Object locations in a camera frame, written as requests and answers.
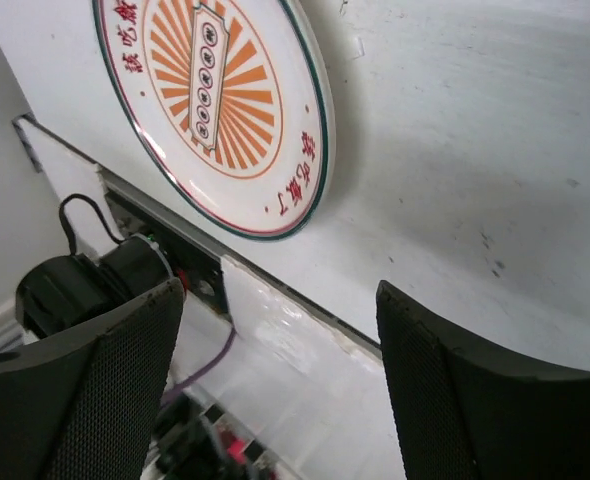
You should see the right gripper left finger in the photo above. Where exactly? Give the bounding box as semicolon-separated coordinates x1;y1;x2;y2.
0;279;184;479

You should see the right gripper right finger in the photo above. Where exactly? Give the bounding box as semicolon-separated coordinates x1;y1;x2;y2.
376;281;590;479

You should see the orange sunburst plate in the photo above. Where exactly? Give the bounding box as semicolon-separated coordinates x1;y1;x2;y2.
92;1;336;241

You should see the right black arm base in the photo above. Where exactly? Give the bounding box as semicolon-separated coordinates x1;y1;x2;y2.
106;191;229;315

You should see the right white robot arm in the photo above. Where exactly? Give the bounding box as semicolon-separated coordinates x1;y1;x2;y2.
0;236;590;479

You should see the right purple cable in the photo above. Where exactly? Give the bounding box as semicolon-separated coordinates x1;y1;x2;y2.
162;324;239;401

